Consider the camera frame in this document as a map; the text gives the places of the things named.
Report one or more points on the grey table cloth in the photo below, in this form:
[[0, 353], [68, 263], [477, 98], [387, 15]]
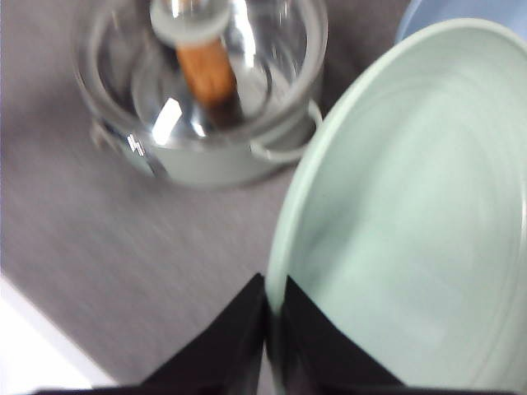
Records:
[[127, 268]]

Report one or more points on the green plate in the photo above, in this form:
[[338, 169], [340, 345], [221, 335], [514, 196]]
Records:
[[403, 212]]

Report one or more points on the green electric steamer pot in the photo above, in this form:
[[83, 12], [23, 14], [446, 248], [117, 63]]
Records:
[[211, 163]]

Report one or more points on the blue plate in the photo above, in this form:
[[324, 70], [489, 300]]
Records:
[[422, 13]]

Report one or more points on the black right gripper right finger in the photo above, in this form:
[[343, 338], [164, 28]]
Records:
[[317, 359]]

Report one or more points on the glass steamer lid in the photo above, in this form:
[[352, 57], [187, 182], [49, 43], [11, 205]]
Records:
[[126, 61]]

